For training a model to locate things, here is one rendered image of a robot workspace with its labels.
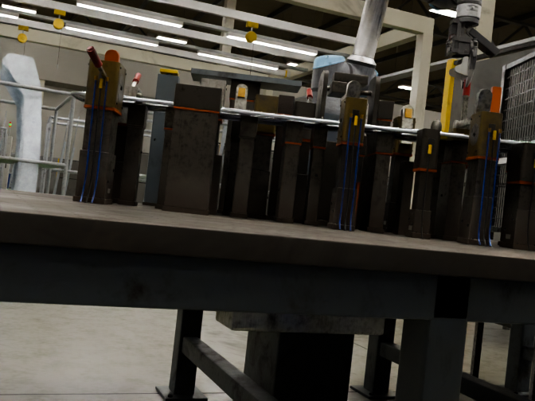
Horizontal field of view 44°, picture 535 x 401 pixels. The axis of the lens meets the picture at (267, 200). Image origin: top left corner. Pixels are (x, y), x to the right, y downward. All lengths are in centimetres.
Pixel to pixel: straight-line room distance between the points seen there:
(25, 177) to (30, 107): 80
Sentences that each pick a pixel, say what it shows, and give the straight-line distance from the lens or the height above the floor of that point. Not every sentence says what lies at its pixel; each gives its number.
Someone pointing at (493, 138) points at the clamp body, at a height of 98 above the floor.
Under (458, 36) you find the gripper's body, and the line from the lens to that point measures 221.
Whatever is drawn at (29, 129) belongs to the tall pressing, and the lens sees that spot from 801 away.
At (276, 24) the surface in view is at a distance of 973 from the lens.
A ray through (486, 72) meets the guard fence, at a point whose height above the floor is 184.
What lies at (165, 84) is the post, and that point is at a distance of 227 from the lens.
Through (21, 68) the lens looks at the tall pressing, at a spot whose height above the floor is 198.
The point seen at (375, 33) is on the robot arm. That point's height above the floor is 143.
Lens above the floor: 74
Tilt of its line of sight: 1 degrees up
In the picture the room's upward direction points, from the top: 6 degrees clockwise
